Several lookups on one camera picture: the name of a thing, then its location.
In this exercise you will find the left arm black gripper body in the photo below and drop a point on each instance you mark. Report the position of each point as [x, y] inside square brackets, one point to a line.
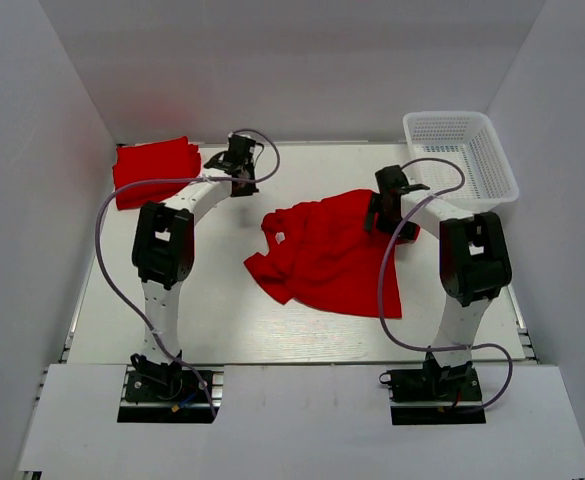
[248, 188]

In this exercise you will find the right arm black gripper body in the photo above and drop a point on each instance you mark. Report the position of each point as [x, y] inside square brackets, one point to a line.
[384, 219]

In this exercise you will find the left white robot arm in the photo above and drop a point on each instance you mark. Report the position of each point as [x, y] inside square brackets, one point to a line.
[164, 244]

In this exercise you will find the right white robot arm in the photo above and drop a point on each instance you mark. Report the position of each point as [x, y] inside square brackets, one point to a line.
[474, 264]

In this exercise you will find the folded red t-shirt stack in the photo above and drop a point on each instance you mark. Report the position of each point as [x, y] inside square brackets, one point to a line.
[175, 159]

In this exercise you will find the white plastic mesh basket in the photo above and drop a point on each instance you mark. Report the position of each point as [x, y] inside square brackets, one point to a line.
[468, 140]

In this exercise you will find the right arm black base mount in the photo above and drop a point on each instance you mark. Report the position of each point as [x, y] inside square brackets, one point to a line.
[434, 396]

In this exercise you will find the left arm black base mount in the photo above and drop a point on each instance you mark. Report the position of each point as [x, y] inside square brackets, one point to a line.
[168, 393]

